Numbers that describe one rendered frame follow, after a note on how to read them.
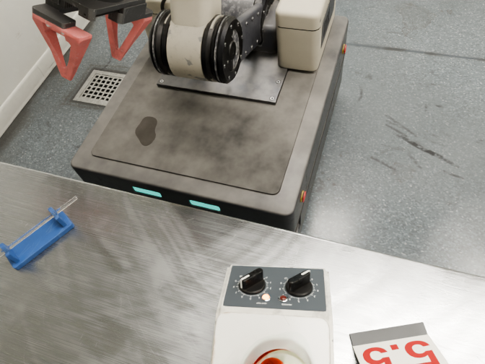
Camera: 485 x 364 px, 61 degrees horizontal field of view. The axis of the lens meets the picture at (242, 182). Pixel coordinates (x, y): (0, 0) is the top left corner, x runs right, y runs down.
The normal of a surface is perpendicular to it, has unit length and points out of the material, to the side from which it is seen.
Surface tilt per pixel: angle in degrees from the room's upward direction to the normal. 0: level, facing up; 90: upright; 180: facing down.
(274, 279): 30
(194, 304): 0
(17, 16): 90
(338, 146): 0
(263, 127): 0
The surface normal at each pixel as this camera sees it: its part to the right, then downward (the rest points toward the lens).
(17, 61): 0.95, 0.20
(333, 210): -0.11, -0.54
